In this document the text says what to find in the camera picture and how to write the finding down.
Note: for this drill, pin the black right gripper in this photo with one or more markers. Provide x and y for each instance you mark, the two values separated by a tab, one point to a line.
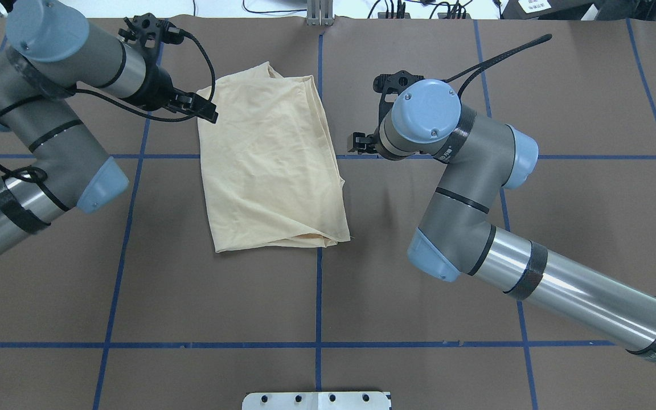
364	142

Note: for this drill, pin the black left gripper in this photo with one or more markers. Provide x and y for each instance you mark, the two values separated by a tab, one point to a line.
156	88

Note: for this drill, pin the cream long-sleeve printed shirt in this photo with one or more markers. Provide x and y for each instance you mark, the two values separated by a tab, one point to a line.
268	165

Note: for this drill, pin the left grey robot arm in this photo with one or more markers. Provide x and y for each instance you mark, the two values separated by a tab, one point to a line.
50	162

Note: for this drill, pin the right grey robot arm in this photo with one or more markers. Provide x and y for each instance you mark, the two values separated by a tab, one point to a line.
483	156

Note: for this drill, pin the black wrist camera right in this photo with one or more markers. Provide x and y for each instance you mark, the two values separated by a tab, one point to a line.
389	86

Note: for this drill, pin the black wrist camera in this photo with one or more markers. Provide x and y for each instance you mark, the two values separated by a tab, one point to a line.
389	86
142	29

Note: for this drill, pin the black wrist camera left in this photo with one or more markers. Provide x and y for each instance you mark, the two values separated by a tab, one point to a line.
142	29

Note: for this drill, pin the grey aluminium frame post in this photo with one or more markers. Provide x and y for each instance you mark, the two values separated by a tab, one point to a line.
320	13

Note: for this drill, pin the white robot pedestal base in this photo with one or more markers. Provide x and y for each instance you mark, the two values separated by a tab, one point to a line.
318	400

